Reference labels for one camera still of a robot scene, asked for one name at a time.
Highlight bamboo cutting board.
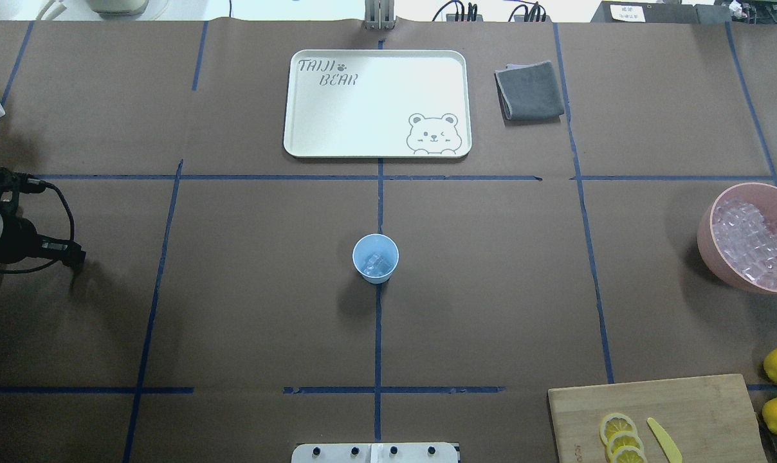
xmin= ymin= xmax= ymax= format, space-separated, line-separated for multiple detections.
xmin=547 ymin=374 xmax=767 ymax=462

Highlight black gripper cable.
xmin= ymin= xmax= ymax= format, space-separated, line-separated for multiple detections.
xmin=0 ymin=180 xmax=75 ymax=275

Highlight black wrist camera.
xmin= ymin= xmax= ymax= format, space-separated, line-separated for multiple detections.
xmin=0 ymin=167 xmax=48 ymax=202

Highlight yellow plastic knife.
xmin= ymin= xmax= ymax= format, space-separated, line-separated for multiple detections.
xmin=646 ymin=417 xmax=684 ymax=463

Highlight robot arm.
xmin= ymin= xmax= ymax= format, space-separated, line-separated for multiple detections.
xmin=0 ymin=212 xmax=86 ymax=268

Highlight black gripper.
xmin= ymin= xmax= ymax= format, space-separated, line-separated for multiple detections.
xmin=0 ymin=215 xmax=87 ymax=268

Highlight light blue paper cup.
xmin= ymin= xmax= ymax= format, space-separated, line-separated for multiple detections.
xmin=351 ymin=233 xmax=399 ymax=284

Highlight pink bowl of ice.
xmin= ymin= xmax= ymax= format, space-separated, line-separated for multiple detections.
xmin=697 ymin=182 xmax=777 ymax=294

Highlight white bear serving tray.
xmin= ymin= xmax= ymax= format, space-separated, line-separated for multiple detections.
xmin=283 ymin=50 xmax=473 ymax=159

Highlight folded grey cloth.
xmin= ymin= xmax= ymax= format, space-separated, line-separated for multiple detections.
xmin=494 ymin=60 xmax=565 ymax=122

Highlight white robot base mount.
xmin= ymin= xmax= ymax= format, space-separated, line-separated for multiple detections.
xmin=291 ymin=442 xmax=461 ymax=462

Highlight lemon slice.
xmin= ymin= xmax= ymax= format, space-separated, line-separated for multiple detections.
xmin=610 ymin=446 xmax=647 ymax=463
xmin=606 ymin=431 xmax=645 ymax=462
xmin=599 ymin=412 xmax=637 ymax=445

